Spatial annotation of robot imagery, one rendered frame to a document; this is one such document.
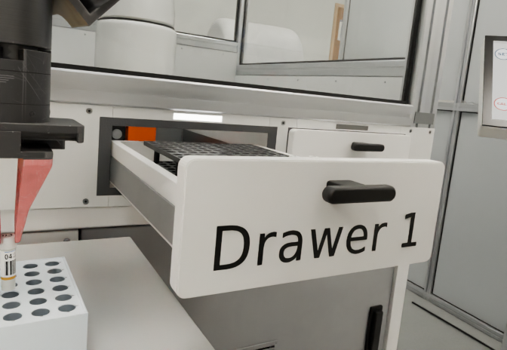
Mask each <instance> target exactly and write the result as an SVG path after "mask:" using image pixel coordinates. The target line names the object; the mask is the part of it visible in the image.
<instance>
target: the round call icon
mask: <svg viewBox="0 0 507 350"><path fill-rule="evenodd" d="M493 110H497V111H506V112H507V97H493Z"/></svg>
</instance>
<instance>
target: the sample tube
mask: <svg viewBox="0 0 507 350"><path fill-rule="evenodd" d="M16 248H17V243H15V234H3V235H1V244H0V272H1V287H2V291H12V290H14V289H15V284H16Z"/></svg>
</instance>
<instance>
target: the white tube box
mask: <svg viewBox="0 0 507 350"><path fill-rule="evenodd" d="M87 336H88V311H87V309H86V307H85V304H84V302H83V300H82V297H81V294H80V293H79V291H78V288H77V285H76V283H75V280H74V278H73V276H72V273H71V271H70V269H69V266H68V264H67V261H66V258H65V257H64V256H62V257H54V258H47V259H32V260H24V261H17V262H16V284H15V289H14V290H12V291H2V287H1V272H0V350H87Z"/></svg>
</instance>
